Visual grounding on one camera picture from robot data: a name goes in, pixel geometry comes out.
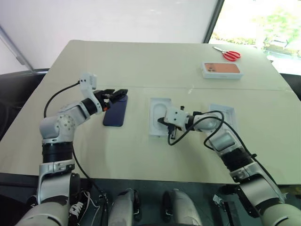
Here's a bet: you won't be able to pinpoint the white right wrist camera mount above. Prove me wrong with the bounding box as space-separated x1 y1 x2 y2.
164 106 189 127

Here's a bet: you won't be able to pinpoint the red handled scissors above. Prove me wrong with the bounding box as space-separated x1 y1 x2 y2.
212 46 242 61

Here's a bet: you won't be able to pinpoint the phone box with orange print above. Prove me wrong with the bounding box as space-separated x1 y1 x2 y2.
200 62 244 80

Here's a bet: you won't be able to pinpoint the black sneaker with white laces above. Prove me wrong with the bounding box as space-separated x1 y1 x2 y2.
68 194 87 221

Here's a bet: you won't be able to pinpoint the grey metal pole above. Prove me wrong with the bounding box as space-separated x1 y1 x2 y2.
0 23 34 72

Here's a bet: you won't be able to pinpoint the white phone box lid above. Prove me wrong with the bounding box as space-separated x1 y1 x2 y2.
208 103 240 133

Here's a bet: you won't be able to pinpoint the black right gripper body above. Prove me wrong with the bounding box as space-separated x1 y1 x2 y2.
164 121 181 140

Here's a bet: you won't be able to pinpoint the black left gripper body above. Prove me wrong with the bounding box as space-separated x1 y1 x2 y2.
94 89 116 112

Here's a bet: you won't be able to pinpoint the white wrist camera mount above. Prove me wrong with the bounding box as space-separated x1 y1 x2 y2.
164 106 189 127
79 73 105 113

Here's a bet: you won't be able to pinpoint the dark window frame post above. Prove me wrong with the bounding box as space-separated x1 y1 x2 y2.
202 0 225 44

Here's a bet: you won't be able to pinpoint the grey and black rounded shape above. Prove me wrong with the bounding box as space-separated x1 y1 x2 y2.
110 187 142 226
162 188 203 226

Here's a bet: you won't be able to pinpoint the black metal bracket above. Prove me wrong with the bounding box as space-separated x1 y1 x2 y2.
222 201 238 226

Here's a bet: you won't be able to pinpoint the dark blue smartphone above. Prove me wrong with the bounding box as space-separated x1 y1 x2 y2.
103 94 129 128

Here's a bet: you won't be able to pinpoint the black seat edge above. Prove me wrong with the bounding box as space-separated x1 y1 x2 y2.
279 73 301 101

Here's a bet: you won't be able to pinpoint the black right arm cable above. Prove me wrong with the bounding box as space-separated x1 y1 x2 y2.
167 110 289 203

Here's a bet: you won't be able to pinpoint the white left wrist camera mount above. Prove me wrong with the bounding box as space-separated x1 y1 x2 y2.
79 73 105 113

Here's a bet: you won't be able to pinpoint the white phone box base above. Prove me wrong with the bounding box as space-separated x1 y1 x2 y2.
149 97 174 138

